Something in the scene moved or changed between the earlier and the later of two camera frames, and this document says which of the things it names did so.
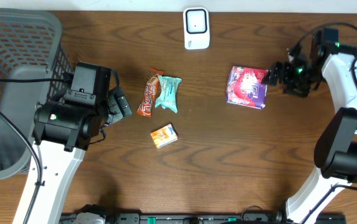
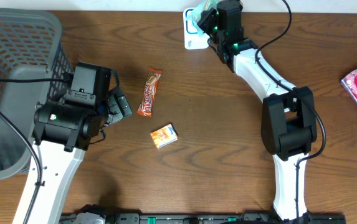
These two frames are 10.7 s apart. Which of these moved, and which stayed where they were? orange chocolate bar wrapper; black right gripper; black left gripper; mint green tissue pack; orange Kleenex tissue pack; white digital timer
Moved: black right gripper; mint green tissue pack
Stayed: orange chocolate bar wrapper; white digital timer; orange Kleenex tissue pack; black left gripper
